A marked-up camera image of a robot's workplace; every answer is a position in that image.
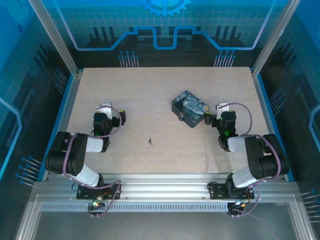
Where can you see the starry night painted box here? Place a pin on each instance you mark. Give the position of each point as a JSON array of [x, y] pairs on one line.
[[192, 107]]

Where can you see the small padlock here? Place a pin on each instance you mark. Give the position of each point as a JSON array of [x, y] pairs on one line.
[[180, 117]]

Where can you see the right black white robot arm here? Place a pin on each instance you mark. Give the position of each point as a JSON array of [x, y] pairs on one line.
[[260, 162]]

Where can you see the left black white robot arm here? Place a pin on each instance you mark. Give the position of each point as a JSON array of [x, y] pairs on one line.
[[75, 160]]

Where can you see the left blue edge strip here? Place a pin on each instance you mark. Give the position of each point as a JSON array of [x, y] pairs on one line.
[[68, 95]]

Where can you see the blue edge strip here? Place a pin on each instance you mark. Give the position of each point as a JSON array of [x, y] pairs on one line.
[[265, 95], [68, 95]]

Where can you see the right blue edge strip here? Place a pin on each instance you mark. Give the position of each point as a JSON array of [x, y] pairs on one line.
[[265, 95]]

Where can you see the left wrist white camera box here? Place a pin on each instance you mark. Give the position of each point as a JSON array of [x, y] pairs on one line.
[[106, 110]]

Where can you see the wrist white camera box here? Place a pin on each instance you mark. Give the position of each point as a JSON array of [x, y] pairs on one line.
[[106, 110], [223, 107]]

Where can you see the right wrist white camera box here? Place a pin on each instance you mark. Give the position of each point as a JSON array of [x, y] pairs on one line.
[[223, 107]]

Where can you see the left aluminium side rail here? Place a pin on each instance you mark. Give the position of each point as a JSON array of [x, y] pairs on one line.
[[72, 95]]

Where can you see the aluminium side rail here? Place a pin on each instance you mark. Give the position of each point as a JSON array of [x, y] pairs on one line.
[[72, 95], [260, 95]]

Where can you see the right aluminium side rail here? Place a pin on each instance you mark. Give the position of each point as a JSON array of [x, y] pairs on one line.
[[260, 95]]

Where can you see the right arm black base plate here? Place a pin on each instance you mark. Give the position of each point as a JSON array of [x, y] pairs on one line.
[[217, 191]]

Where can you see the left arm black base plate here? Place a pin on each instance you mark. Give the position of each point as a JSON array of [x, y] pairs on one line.
[[82, 193]]

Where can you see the aluminium mounting rail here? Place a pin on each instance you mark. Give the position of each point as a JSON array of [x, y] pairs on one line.
[[162, 186]]

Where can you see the left aluminium frame post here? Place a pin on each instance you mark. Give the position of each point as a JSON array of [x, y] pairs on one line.
[[57, 42]]

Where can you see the aluminium frame post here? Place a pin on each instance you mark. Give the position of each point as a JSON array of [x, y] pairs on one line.
[[272, 40], [57, 42]]

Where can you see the right aluminium frame post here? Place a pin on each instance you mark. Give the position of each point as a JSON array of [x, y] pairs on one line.
[[272, 40]]

